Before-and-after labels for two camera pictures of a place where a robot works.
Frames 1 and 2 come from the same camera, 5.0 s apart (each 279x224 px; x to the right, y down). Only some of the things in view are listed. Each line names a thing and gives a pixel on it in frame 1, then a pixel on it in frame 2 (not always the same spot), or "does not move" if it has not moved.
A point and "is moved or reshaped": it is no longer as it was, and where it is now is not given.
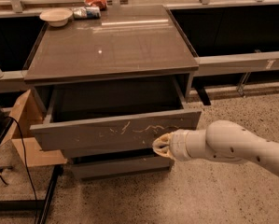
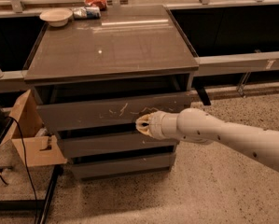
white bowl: (56, 17) does not move
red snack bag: (100, 1) does not move
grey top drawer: (118, 112) is moved or reshaped
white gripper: (178, 144) → (156, 125)
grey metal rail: (215, 65) does not move
